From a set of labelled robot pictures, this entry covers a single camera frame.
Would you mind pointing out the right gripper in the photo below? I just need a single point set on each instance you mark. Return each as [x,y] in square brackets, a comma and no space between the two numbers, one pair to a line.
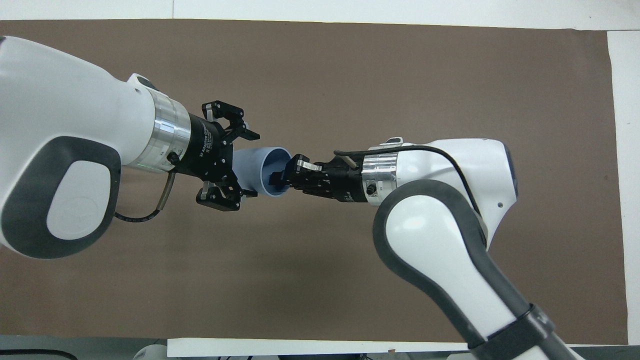
[342,182]

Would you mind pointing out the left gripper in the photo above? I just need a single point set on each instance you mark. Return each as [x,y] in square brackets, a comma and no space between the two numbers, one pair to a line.
[207,147]

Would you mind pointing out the light blue cup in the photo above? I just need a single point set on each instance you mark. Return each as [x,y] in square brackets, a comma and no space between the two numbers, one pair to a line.
[252,170]

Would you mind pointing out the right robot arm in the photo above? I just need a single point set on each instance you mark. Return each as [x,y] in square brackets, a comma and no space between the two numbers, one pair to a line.
[435,235]

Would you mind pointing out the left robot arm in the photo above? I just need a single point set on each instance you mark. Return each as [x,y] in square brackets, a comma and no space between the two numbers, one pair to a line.
[65,110]

